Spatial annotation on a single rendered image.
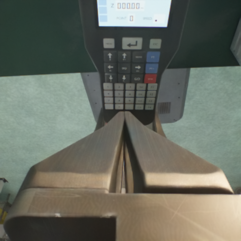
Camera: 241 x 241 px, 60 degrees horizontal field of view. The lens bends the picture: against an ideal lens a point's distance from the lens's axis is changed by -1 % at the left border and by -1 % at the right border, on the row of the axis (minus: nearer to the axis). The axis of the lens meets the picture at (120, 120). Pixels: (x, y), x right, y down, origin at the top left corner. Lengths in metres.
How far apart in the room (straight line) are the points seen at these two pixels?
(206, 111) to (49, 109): 1.16
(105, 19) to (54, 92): 1.34
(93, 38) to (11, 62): 0.26
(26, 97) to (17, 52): 1.21
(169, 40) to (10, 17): 0.26
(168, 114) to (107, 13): 1.06
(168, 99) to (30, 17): 0.88
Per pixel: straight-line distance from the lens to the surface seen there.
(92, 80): 1.05
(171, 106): 1.19
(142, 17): 0.19
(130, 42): 0.20
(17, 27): 0.40
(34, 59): 0.42
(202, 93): 1.54
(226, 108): 1.71
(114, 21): 0.20
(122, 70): 0.22
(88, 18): 0.20
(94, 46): 0.21
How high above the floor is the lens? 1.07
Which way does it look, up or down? 41 degrees down
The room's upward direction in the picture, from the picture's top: 179 degrees counter-clockwise
